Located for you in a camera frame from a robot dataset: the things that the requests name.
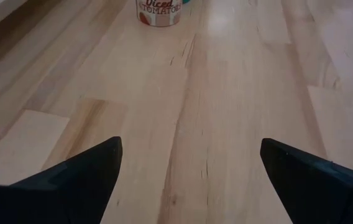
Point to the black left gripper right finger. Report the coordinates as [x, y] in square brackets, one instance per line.
[319, 193]

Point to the diced tomatoes can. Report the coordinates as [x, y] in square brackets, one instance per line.
[159, 14]

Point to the teal tuna fish can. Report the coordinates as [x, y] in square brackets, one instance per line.
[186, 1]

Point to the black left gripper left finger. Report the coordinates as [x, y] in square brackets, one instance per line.
[55, 193]

